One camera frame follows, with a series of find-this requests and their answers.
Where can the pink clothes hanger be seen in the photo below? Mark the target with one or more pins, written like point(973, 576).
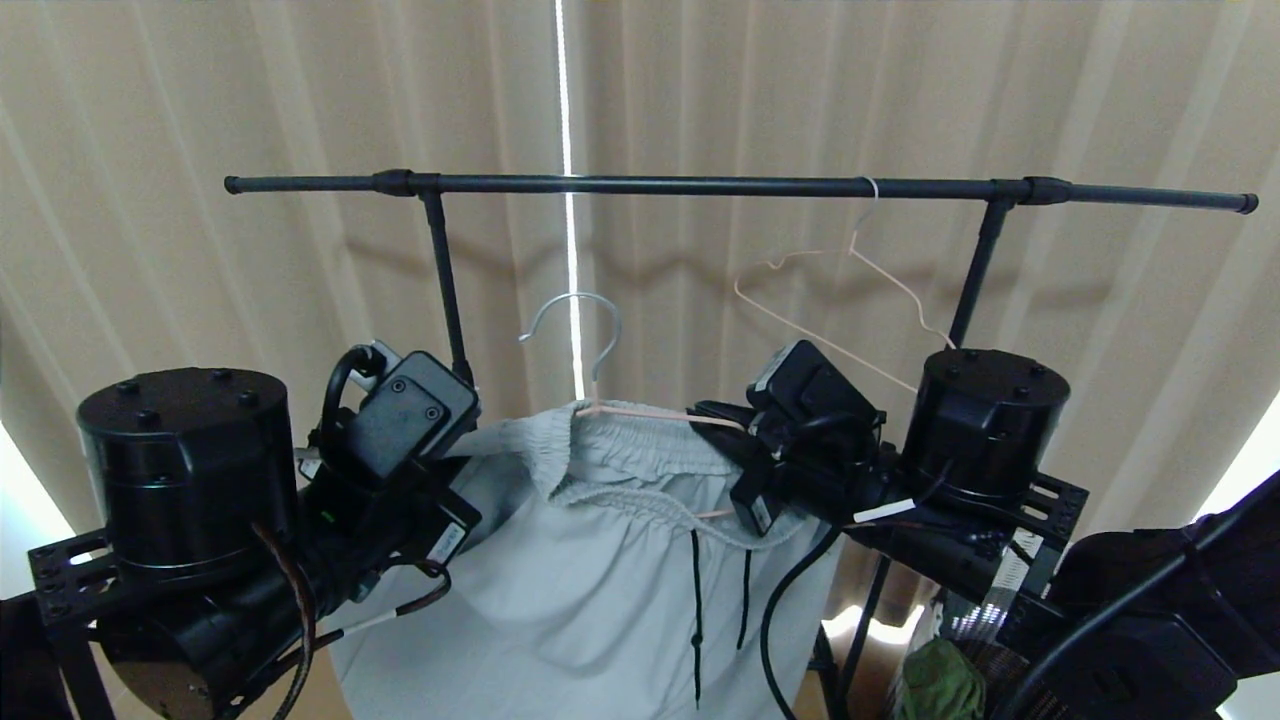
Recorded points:
point(800, 326)
point(650, 412)

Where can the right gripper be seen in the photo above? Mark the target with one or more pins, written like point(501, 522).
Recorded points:
point(830, 480)

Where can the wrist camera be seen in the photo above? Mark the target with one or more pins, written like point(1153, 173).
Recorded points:
point(810, 390)
point(410, 410)

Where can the black clothes rack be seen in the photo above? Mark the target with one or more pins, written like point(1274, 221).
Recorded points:
point(700, 186)

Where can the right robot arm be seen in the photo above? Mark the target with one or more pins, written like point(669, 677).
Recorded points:
point(980, 420)

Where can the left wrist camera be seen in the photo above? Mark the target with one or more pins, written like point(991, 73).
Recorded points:
point(410, 410)

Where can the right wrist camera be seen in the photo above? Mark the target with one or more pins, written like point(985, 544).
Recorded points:
point(810, 390)

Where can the pale grey shorts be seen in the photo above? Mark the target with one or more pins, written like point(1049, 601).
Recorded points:
point(600, 600)

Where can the beige curtain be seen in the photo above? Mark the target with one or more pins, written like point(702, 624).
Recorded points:
point(200, 100)

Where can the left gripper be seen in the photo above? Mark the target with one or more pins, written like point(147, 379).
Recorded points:
point(390, 530)

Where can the green garment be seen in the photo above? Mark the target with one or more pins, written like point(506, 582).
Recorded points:
point(940, 685)

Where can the white laundry basket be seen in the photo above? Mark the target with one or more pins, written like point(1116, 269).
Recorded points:
point(985, 625)

